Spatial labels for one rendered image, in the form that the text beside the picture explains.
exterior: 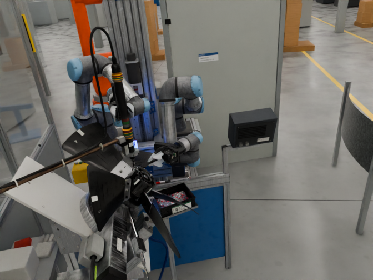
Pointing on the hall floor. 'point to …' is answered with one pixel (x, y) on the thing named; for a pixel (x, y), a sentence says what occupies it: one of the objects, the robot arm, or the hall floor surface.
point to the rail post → (227, 225)
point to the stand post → (71, 260)
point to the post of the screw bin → (171, 255)
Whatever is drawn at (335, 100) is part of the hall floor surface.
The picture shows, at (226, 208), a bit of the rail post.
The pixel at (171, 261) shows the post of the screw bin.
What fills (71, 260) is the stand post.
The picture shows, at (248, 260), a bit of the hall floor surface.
